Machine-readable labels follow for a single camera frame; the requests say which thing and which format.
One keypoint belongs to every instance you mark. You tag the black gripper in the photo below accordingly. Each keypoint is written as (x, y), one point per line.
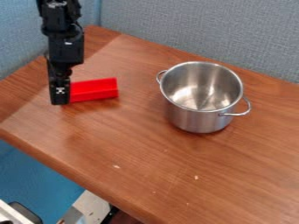
(61, 28)

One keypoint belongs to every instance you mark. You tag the red rectangular block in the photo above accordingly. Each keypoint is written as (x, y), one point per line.
(89, 90)

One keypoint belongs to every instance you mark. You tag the stainless steel pot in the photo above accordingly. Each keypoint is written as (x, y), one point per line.
(203, 96)

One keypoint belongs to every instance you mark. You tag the white object at corner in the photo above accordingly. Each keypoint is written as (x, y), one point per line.
(8, 214)

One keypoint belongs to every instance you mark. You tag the black chair part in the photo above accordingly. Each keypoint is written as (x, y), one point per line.
(25, 212)

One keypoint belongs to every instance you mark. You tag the white table leg bracket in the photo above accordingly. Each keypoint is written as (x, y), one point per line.
(88, 210)

